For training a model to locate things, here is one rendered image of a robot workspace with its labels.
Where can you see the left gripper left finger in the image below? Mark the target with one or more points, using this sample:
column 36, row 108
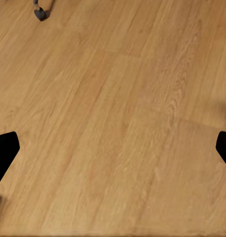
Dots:
column 9, row 147

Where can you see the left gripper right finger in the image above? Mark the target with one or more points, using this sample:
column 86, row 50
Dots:
column 221, row 144

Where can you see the swivel chair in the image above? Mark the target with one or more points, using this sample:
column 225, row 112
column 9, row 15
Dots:
column 40, row 13

